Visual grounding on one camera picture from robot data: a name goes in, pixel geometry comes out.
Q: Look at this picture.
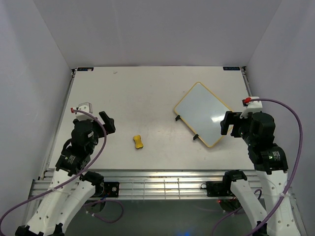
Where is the yellow framed whiteboard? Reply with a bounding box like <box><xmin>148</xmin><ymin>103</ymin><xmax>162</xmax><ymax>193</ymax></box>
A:
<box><xmin>174</xmin><ymin>82</ymin><xmax>232</xmax><ymax>148</ymax></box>

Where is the yellow bone-shaped eraser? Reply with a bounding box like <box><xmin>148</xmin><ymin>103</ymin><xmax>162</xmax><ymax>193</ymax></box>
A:
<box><xmin>133</xmin><ymin>135</ymin><xmax>144</xmax><ymax>149</ymax></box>

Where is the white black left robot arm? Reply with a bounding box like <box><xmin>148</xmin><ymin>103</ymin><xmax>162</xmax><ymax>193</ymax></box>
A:
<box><xmin>15</xmin><ymin>109</ymin><xmax>116</xmax><ymax>236</ymax></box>

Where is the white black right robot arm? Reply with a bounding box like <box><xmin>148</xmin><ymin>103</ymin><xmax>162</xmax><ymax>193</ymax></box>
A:
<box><xmin>220</xmin><ymin>111</ymin><xmax>300</xmax><ymax>236</ymax></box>

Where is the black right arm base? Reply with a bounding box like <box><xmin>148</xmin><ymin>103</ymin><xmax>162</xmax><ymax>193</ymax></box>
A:
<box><xmin>200</xmin><ymin>181</ymin><xmax>234</xmax><ymax>197</ymax></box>

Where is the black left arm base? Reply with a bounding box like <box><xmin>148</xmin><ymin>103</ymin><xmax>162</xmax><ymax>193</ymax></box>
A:
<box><xmin>99</xmin><ymin>182</ymin><xmax>120</xmax><ymax>198</ymax></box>

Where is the blue right corner label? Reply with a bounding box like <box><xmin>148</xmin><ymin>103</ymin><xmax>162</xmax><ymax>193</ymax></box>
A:
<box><xmin>223</xmin><ymin>66</ymin><xmax>241</xmax><ymax>71</ymax></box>

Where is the blue corner label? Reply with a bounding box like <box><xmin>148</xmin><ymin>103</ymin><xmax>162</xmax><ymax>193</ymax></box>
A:
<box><xmin>77</xmin><ymin>67</ymin><xmax>94</xmax><ymax>71</ymax></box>
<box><xmin>223</xmin><ymin>66</ymin><xmax>241</xmax><ymax>71</ymax></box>

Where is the blue left corner label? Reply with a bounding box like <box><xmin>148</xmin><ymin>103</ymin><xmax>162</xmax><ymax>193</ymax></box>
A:
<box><xmin>77</xmin><ymin>67</ymin><xmax>94</xmax><ymax>71</ymax></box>

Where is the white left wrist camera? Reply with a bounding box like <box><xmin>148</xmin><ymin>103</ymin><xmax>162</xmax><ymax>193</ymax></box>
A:
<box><xmin>70</xmin><ymin>102</ymin><xmax>93</xmax><ymax>121</ymax></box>

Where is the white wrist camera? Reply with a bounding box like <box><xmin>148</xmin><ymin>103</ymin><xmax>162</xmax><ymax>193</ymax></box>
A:
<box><xmin>240</xmin><ymin>96</ymin><xmax>262</xmax><ymax>118</ymax></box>
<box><xmin>70</xmin><ymin>102</ymin><xmax>93</xmax><ymax>121</ymax></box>

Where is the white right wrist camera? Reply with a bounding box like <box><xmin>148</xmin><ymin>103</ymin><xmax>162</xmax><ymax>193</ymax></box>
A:
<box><xmin>240</xmin><ymin>96</ymin><xmax>262</xmax><ymax>118</ymax></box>

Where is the aluminium frame rail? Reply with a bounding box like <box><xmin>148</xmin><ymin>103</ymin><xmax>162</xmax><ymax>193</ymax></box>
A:
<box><xmin>28</xmin><ymin>171</ymin><xmax>296</xmax><ymax>201</ymax></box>

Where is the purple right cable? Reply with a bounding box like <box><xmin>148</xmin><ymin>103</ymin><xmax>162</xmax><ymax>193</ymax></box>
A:
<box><xmin>215</xmin><ymin>98</ymin><xmax>303</xmax><ymax>236</ymax></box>

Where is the purple cable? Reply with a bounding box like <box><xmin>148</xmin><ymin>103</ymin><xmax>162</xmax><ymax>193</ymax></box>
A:
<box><xmin>215</xmin><ymin>98</ymin><xmax>303</xmax><ymax>236</ymax></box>
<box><xmin>0</xmin><ymin>110</ymin><xmax>124</xmax><ymax>234</ymax></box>

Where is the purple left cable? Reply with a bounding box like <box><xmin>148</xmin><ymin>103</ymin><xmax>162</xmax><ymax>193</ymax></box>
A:
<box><xmin>0</xmin><ymin>110</ymin><xmax>124</xmax><ymax>234</ymax></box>

